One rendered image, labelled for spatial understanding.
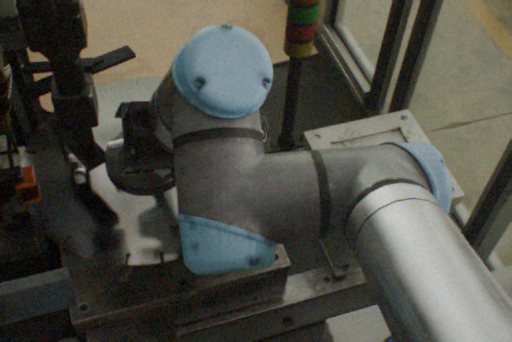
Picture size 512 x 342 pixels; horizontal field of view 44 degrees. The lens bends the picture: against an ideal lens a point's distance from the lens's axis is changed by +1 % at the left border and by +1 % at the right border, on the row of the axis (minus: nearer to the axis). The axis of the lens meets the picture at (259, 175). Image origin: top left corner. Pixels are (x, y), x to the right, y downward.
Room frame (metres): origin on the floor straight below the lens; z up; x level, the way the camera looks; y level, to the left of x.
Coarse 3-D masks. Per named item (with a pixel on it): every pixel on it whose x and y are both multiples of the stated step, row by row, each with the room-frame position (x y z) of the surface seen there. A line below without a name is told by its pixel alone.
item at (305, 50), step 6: (288, 42) 0.77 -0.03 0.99; (294, 42) 0.76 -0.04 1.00; (306, 42) 0.76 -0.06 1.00; (312, 42) 0.78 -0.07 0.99; (288, 48) 0.77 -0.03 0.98; (294, 48) 0.76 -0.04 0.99; (300, 48) 0.76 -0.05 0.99; (306, 48) 0.76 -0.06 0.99; (288, 54) 0.77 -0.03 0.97; (294, 54) 0.76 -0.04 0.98; (300, 54) 0.76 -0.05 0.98; (306, 54) 0.77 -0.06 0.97
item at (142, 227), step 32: (128, 96) 0.67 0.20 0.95; (96, 128) 0.60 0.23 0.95; (32, 160) 0.54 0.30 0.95; (32, 192) 0.48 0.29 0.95; (64, 192) 0.49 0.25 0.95; (96, 192) 0.49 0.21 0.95; (128, 192) 0.49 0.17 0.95; (160, 192) 0.50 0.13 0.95; (64, 224) 0.44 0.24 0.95; (96, 224) 0.44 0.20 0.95; (128, 224) 0.44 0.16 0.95; (160, 224) 0.45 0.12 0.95; (96, 256) 0.40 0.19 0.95
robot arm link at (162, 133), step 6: (156, 90) 0.42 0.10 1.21; (150, 102) 0.43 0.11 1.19; (150, 108) 0.42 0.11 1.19; (150, 114) 0.41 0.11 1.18; (156, 114) 0.40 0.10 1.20; (150, 120) 0.41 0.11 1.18; (156, 120) 0.40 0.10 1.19; (156, 126) 0.40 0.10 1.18; (162, 126) 0.39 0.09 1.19; (156, 132) 0.40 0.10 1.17; (162, 132) 0.40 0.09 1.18; (168, 132) 0.39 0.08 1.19; (162, 138) 0.40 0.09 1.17; (168, 138) 0.39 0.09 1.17; (168, 144) 0.40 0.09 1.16
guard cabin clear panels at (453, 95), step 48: (384, 0) 0.93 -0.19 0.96; (480, 0) 0.73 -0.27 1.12; (432, 48) 0.78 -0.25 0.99; (480, 48) 0.70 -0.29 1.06; (384, 96) 0.86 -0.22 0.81; (432, 96) 0.75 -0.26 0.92; (480, 96) 0.66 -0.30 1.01; (432, 144) 0.71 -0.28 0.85; (480, 144) 0.63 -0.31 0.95; (480, 192) 0.59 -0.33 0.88
